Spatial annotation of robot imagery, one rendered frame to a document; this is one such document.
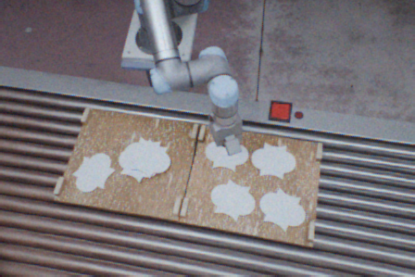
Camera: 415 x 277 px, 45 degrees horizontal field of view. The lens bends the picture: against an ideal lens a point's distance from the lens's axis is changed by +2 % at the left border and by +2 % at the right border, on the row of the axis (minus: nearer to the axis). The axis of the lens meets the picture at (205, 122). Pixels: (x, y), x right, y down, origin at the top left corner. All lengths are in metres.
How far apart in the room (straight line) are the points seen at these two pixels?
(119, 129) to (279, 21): 1.73
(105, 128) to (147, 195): 0.30
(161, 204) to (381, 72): 1.84
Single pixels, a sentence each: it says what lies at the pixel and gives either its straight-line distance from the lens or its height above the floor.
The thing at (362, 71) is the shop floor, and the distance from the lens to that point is 3.07.
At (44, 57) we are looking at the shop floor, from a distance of 3.28.
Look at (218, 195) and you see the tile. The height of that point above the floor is 0.94.
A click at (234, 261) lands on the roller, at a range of 1.56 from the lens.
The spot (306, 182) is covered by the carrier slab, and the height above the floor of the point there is 0.94.
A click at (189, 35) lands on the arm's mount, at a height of 0.90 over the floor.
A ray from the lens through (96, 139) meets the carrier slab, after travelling 1.75.
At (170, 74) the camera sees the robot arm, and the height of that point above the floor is 1.32.
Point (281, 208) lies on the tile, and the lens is 1.59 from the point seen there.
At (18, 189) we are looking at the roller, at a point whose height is 0.92.
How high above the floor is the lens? 2.43
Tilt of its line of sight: 60 degrees down
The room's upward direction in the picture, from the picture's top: 6 degrees counter-clockwise
